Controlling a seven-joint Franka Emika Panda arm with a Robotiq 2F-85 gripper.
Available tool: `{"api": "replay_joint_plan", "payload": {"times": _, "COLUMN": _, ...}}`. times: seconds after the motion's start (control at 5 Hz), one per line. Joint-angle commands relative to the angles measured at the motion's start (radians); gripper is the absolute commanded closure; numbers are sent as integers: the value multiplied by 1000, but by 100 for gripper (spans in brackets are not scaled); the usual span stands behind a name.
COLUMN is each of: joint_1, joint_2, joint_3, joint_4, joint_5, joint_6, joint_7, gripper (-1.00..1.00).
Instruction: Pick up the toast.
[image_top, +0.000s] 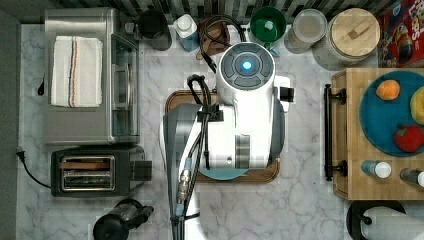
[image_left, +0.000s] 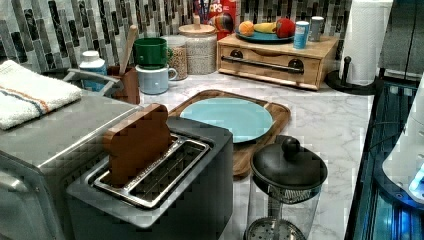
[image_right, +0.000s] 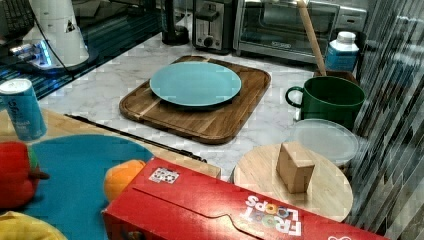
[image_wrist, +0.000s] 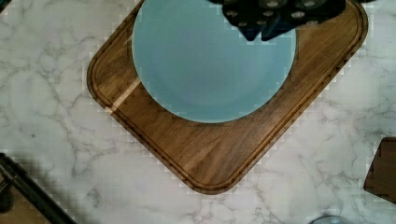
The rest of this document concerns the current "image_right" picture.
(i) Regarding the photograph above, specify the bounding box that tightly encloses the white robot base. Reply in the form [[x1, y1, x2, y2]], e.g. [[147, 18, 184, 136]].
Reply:
[[10, 0, 89, 70]]

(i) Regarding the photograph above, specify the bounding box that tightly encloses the light blue round plate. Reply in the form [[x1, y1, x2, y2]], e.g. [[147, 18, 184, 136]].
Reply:
[[149, 61, 242, 107]]

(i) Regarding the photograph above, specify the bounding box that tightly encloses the black stand base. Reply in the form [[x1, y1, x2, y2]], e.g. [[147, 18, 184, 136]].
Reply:
[[161, 0, 189, 46]]

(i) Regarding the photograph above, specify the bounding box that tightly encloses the red Froot Loops box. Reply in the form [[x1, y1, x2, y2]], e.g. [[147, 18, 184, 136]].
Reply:
[[103, 158, 388, 240]]

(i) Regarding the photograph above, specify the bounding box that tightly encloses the wooden block knob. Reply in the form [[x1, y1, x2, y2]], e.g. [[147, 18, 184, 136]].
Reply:
[[276, 141, 315, 194]]

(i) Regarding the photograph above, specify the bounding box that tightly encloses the silver toaster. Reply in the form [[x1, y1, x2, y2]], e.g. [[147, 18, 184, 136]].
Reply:
[[192, 0, 237, 55]]

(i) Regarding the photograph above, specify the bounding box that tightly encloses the silver toaster oven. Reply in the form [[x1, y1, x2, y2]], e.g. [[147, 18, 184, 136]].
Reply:
[[233, 0, 368, 63]]

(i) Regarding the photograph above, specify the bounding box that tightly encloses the orange plush fruit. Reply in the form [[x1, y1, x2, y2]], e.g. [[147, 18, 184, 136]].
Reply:
[[103, 159, 146, 202]]

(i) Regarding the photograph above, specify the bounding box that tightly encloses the green enamel mug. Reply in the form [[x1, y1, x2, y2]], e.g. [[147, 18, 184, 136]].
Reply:
[[285, 76, 366, 130]]

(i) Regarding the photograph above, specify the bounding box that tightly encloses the clear plastic lid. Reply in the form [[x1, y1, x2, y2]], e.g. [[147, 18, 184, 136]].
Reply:
[[290, 119, 359, 167]]

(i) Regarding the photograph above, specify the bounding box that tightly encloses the round wooden board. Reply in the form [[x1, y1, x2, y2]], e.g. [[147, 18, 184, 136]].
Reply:
[[233, 144, 353, 222]]

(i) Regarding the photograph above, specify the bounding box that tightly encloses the blue bottle white cap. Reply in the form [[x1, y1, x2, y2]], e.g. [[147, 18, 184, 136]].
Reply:
[[325, 31, 359, 72]]

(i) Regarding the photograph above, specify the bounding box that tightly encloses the blue round placemat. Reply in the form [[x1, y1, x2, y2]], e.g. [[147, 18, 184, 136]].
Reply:
[[20, 135, 153, 240]]

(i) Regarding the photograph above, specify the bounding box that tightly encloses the blue drink can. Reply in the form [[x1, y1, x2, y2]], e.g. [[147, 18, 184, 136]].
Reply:
[[0, 78, 47, 141]]

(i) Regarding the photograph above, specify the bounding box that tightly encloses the red plush pepper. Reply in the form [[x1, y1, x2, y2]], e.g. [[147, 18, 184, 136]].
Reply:
[[0, 141, 50, 209]]

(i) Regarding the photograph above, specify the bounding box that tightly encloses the yellow plush toy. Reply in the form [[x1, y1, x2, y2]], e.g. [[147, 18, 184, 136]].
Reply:
[[0, 211, 68, 240]]

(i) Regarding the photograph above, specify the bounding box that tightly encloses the wooden utensil handle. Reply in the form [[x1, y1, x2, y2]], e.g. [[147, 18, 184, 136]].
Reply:
[[296, 0, 327, 76]]

